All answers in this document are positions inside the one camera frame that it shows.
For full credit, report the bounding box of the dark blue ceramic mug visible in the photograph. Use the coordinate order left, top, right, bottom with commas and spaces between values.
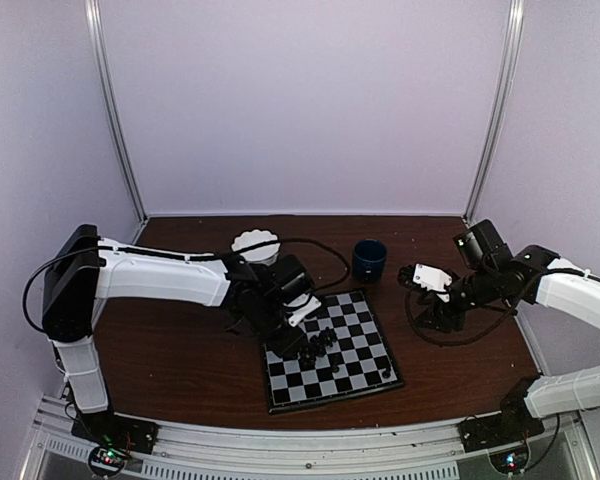
352, 239, 388, 284

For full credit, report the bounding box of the white scalloped ceramic bowl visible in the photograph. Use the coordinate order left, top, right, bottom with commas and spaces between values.
231, 228, 283, 266

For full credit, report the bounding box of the left aluminium corner post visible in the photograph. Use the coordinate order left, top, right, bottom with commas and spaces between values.
84, 0, 148, 223

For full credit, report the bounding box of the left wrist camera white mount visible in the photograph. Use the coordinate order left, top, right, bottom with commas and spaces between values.
284, 293, 322, 327

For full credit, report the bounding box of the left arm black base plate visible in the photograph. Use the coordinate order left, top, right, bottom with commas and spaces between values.
71, 411, 159, 454

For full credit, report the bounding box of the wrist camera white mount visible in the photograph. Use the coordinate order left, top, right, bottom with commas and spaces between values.
284, 293, 322, 327
398, 263, 453, 303

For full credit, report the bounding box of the aluminium front rail frame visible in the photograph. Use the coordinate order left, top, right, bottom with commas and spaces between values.
14, 389, 600, 479

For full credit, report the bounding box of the folding black silver chessboard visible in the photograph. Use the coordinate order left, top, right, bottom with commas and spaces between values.
261, 289, 404, 415

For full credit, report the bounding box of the green led circuit board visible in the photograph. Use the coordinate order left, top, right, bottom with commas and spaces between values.
491, 450, 529, 474
87, 446, 127, 472

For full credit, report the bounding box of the pile of black chess pieces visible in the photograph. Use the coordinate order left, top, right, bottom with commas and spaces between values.
298, 327, 337, 369

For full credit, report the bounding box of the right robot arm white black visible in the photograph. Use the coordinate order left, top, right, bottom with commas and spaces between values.
398, 220, 600, 442

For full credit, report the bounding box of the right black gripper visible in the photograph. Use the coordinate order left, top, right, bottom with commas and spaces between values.
412, 265, 499, 334

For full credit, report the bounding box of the left green led circuit board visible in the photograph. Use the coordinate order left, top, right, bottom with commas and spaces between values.
87, 446, 127, 472

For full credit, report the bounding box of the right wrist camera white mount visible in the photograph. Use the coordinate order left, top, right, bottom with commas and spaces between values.
398, 263, 453, 303

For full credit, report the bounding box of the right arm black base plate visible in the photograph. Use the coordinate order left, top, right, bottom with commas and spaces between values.
457, 413, 545, 453

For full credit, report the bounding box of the left black braided cable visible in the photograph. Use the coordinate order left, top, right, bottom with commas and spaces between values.
219, 237, 354, 296

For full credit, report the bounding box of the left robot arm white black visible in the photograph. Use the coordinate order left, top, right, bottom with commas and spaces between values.
34, 224, 321, 444

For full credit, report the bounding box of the aluminium corner post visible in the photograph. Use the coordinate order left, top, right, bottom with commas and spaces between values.
84, 0, 148, 223
463, 0, 525, 225

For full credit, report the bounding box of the right green led circuit board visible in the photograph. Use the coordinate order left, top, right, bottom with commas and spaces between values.
491, 450, 529, 474

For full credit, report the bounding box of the right aluminium corner post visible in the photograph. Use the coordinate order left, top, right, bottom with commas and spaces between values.
463, 0, 525, 225

